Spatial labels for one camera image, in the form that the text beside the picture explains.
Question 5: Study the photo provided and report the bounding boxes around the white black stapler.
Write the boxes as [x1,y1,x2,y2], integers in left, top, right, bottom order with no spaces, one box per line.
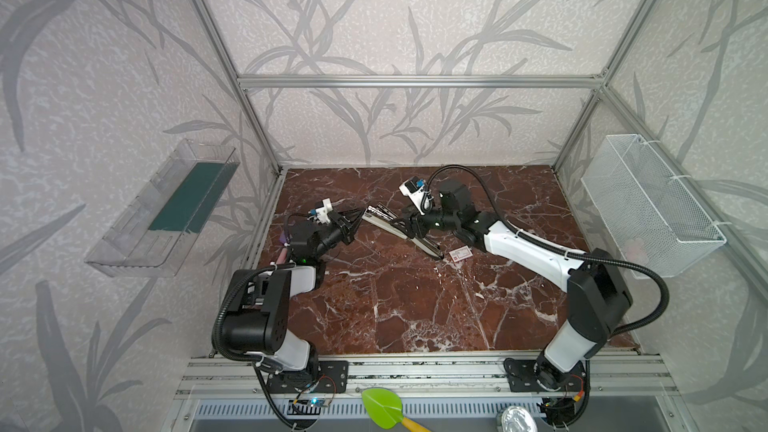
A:
[363,205,415,240]

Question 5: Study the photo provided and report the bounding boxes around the red white staple box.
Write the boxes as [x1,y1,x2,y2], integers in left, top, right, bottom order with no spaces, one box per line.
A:
[449,246,473,263]

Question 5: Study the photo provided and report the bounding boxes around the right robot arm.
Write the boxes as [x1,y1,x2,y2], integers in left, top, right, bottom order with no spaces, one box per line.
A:
[399,177,670,391]

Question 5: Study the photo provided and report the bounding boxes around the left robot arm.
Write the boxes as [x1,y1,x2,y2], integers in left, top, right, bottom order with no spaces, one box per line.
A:
[211,207,365,382]

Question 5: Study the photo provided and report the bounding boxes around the purple plastic tool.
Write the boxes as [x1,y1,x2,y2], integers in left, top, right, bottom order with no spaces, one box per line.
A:
[275,232,290,264]

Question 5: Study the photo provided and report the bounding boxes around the green plastic scoop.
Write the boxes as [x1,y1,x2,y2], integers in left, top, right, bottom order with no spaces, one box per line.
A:
[361,388,429,432]

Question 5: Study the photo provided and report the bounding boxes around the pink object in basket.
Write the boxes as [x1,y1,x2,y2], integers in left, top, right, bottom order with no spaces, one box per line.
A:
[621,238,649,265]

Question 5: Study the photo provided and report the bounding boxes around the silver foil roll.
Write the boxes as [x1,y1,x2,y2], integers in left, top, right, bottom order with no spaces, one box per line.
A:
[496,406,538,432]

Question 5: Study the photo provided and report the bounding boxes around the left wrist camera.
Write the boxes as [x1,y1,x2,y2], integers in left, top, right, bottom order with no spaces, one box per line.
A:
[309,198,333,224]

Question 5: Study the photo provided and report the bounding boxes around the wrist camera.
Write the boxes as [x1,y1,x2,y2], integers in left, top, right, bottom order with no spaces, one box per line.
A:
[309,198,333,224]
[399,177,434,215]

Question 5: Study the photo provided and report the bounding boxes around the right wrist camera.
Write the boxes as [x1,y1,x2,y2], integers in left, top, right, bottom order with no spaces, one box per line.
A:
[399,177,434,215]

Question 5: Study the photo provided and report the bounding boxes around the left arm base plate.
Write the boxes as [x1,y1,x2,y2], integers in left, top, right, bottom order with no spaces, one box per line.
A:
[267,359,350,394]

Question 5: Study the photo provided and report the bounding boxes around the clear plastic wall bin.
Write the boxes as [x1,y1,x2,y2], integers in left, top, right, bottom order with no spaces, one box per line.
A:
[85,139,240,278]

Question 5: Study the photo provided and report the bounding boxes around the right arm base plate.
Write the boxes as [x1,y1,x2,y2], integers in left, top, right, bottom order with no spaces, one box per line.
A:
[503,358,588,394]

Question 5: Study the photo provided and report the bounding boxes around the white wire mesh basket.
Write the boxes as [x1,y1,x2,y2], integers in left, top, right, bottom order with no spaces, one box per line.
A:
[582,134,727,278]

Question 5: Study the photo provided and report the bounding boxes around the aluminium front rail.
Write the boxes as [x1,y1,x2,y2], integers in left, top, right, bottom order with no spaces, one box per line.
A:
[174,348,680,400]

